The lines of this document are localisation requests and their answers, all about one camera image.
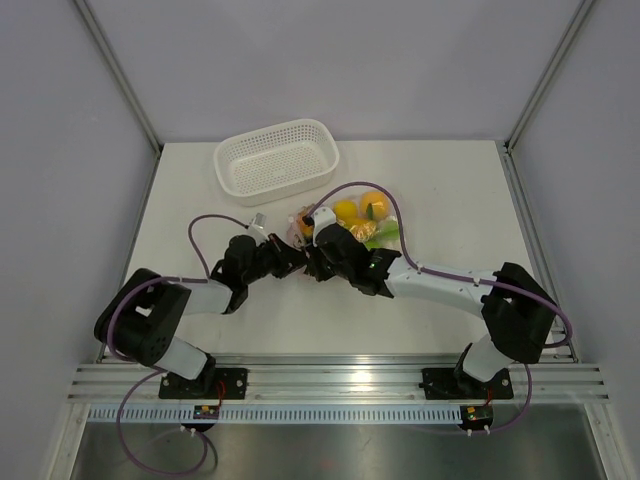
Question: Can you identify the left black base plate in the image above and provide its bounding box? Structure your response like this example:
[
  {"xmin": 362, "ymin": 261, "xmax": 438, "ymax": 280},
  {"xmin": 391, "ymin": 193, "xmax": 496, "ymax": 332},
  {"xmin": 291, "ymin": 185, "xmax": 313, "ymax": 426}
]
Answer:
[{"xmin": 158, "ymin": 367, "xmax": 248, "ymax": 400}]

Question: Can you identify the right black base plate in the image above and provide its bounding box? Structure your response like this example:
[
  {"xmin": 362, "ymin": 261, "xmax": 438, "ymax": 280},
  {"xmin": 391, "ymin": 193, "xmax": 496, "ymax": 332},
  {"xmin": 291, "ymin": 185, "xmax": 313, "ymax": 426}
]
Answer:
[{"xmin": 419, "ymin": 367, "xmax": 514, "ymax": 400}]

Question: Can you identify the left aluminium frame post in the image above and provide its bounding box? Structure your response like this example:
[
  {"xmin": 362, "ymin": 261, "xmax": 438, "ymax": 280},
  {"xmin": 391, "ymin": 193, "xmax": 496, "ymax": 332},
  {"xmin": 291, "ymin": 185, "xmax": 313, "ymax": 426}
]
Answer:
[{"xmin": 69, "ymin": 0, "xmax": 162, "ymax": 156}]

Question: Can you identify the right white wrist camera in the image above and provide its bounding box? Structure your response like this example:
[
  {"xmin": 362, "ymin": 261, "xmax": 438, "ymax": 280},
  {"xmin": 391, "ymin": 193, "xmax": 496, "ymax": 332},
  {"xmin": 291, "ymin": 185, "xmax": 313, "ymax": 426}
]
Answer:
[{"xmin": 303, "ymin": 207, "xmax": 337, "ymax": 240}]

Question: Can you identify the white slotted cable duct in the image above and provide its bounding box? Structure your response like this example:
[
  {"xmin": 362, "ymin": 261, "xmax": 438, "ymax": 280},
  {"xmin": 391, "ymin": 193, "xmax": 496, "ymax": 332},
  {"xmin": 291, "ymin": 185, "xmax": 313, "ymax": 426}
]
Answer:
[{"xmin": 88, "ymin": 404, "xmax": 462, "ymax": 425}]

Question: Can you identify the fake yellow mango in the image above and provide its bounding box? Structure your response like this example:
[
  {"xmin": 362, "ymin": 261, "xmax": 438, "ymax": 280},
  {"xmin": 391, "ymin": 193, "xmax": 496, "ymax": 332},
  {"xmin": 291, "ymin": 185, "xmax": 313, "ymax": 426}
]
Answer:
[{"xmin": 345, "ymin": 217, "xmax": 378, "ymax": 243}]

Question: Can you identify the aluminium frame post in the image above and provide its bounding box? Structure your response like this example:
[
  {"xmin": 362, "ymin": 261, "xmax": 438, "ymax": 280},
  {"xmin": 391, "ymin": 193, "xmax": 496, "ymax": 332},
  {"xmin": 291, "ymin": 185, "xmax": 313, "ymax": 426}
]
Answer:
[
  {"xmin": 503, "ymin": 0, "xmax": 601, "ymax": 156},
  {"xmin": 69, "ymin": 0, "xmax": 162, "ymax": 156}
]

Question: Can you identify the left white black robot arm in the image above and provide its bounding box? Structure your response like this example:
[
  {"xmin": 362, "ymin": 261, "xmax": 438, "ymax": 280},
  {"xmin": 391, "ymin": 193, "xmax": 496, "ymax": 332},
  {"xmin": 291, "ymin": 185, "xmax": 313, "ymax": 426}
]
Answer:
[{"xmin": 94, "ymin": 234, "xmax": 307, "ymax": 399}]

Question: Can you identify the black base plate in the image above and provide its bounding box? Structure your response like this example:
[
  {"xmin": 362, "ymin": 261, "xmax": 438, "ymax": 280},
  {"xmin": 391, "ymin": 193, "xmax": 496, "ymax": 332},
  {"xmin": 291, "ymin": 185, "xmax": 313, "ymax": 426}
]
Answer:
[
  {"xmin": 158, "ymin": 367, "xmax": 248, "ymax": 400},
  {"xmin": 419, "ymin": 367, "xmax": 514, "ymax": 400}
]

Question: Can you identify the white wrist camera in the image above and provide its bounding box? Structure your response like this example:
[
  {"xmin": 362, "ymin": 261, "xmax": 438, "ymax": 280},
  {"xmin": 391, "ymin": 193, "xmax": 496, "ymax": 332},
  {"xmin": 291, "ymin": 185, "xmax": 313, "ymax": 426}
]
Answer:
[
  {"xmin": 303, "ymin": 207, "xmax": 337, "ymax": 240},
  {"xmin": 247, "ymin": 213, "xmax": 268, "ymax": 241}
]

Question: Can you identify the fake round orange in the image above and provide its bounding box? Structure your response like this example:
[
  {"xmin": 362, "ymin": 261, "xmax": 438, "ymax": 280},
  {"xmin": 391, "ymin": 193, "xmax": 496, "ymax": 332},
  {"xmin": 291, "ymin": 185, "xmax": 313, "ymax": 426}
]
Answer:
[{"xmin": 360, "ymin": 191, "xmax": 391, "ymax": 222}]

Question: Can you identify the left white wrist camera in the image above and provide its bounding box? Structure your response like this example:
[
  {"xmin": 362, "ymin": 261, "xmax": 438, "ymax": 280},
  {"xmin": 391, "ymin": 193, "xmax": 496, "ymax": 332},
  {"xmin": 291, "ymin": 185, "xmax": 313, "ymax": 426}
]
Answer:
[{"xmin": 247, "ymin": 213, "xmax": 268, "ymax": 241}]

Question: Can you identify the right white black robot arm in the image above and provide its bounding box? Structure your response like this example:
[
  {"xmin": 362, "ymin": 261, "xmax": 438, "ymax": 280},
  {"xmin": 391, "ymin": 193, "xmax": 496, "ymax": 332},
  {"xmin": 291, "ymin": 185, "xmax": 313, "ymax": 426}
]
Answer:
[{"xmin": 312, "ymin": 224, "xmax": 556, "ymax": 399}]

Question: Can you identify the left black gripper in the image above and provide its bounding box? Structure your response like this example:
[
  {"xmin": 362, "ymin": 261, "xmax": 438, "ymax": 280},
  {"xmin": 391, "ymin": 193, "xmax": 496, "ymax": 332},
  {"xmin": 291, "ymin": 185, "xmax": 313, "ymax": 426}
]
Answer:
[{"xmin": 242, "ymin": 232, "xmax": 311, "ymax": 285}]

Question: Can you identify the white perforated plastic basket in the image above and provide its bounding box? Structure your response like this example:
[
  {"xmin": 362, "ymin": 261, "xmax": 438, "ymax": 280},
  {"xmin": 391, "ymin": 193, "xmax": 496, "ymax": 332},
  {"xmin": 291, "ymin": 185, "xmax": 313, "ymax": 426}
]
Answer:
[{"xmin": 212, "ymin": 119, "xmax": 340, "ymax": 207}]

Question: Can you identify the clear zip top bag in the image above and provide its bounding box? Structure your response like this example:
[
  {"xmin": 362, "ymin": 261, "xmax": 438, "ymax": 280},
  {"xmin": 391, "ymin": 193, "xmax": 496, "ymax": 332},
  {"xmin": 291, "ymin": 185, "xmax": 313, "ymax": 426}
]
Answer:
[{"xmin": 286, "ymin": 189, "xmax": 400, "ymax": 280}]

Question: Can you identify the fake orange pineapple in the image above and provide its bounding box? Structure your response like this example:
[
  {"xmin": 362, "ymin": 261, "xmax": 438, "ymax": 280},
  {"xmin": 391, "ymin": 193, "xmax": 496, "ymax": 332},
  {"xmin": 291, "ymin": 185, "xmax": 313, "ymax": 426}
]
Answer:
[{"xmin": 292, "ymin": 212, "xmax": 314, "ymax": 239}]

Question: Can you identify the right aluminium frame post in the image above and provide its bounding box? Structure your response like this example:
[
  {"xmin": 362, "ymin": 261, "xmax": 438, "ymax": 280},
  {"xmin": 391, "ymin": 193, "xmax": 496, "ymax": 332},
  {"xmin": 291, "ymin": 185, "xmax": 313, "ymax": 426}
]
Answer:
[{"xmin": 503, "ymin": 0, "xmax": 601, "ymax": 156}]

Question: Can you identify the aluminium mounting rail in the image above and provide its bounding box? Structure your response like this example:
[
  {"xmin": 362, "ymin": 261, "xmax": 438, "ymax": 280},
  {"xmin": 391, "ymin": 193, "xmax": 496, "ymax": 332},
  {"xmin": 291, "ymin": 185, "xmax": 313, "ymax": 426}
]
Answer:
[{"xmin": 67, "ymin": 355, "xmax": 610, "ymax": 405}]

